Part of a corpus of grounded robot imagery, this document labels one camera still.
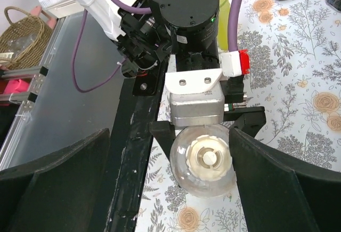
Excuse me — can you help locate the yellow-green glue bottle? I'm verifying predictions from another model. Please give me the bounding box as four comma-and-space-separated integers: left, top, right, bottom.
217, 0, 230, 51

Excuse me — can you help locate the white bottle cap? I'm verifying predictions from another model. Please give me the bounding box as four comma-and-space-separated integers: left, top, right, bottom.
186, 135, 232, 182

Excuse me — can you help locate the woven wicker basket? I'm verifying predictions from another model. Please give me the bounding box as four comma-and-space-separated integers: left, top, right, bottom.
1, 6, 57, 70

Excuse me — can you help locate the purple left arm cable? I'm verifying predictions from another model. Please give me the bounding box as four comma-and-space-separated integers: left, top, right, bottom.
71, 0, 254, 94

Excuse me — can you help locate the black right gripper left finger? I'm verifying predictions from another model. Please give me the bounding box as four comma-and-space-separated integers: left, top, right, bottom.
1, 129, 110, 231

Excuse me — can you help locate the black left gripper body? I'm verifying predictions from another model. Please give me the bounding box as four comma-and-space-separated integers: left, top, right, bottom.
149, 77, 266, 157

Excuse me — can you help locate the floral patterned table mat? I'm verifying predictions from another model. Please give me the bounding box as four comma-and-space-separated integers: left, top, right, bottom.
136, 0, 340, 231

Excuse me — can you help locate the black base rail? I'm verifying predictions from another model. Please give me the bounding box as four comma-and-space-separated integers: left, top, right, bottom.
105, 62, 168, 231

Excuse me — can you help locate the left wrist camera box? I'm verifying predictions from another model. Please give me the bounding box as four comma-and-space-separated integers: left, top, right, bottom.
165, 68, 225, 127

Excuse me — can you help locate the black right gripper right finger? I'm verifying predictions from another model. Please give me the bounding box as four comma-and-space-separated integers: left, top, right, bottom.
229, 129, 340, 231

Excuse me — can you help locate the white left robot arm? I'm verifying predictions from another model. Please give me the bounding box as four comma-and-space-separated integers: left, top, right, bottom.
76, 0, 266, 156

